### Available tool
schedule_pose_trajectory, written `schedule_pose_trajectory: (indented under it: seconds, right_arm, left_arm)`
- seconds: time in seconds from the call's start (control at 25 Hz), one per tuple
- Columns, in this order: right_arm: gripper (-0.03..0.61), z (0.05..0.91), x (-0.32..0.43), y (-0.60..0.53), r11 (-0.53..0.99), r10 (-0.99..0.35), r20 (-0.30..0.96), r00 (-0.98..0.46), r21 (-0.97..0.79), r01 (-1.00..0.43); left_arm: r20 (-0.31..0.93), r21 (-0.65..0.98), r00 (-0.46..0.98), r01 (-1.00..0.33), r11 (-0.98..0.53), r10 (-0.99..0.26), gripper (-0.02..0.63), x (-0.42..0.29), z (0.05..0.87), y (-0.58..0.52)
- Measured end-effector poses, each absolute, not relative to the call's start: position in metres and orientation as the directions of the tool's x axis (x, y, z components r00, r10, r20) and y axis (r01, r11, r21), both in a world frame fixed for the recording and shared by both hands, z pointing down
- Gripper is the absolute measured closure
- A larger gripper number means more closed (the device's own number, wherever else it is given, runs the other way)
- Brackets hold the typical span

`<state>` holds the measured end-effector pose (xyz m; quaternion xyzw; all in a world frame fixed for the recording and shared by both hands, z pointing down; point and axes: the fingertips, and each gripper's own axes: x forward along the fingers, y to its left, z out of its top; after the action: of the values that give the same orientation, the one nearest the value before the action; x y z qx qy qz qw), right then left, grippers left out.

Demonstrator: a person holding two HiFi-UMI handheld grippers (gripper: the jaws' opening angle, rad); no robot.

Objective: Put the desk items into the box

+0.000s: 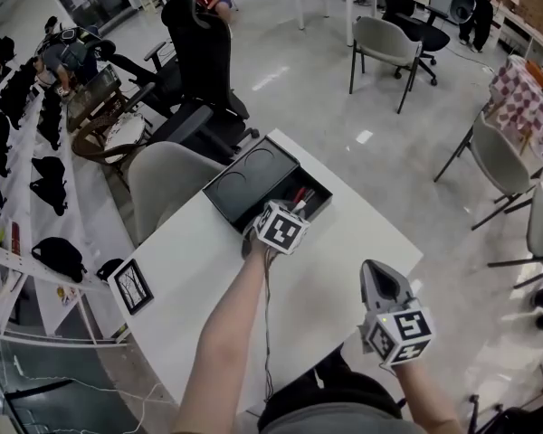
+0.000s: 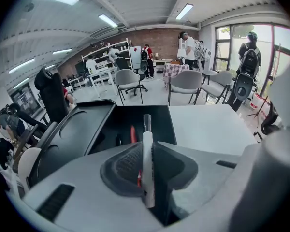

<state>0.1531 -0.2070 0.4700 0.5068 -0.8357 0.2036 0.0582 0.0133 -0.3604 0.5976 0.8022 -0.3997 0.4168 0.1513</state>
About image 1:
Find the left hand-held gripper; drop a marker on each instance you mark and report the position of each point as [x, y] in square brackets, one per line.
[280, 231]

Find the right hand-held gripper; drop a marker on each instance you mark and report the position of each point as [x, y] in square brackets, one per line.
[405, 337]

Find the black and white marker pen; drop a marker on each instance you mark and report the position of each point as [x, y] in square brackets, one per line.
[301, 204]

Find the black box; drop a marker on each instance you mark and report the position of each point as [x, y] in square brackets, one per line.
[249, 174]

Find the person's left forearm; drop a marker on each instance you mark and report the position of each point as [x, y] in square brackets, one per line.
[217, 355]

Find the person's right forearm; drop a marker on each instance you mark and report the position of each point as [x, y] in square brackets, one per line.
[427, 400]

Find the black high-back office chair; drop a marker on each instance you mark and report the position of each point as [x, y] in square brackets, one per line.
[203, 61]

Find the black mesh office chair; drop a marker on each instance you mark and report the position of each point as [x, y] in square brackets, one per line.
[131, 68]

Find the grey shell chair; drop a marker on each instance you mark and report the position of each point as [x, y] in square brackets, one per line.
[172, 179]

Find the person's own torso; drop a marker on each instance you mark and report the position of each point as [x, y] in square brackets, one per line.
[335, 405]

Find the brown wooden armchair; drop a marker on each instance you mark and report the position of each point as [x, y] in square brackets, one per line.
[126, 134]

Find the yellow magazine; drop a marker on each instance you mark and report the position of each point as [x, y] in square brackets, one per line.
[68, 294]

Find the dark wicker side table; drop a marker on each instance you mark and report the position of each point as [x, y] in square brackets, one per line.
[95, 91]

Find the row of black bags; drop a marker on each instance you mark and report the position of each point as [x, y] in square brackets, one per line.
[50, 183]

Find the checked tablecloth table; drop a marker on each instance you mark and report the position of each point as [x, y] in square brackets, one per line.
[525, 102]

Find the white metal shelving unit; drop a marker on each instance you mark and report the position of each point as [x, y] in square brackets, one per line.
[18, 188]

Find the black-framed table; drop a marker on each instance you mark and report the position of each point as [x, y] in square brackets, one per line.
[31, 389]

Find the black picture frame tree drawing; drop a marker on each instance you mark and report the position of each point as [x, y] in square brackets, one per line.
[133, 287]

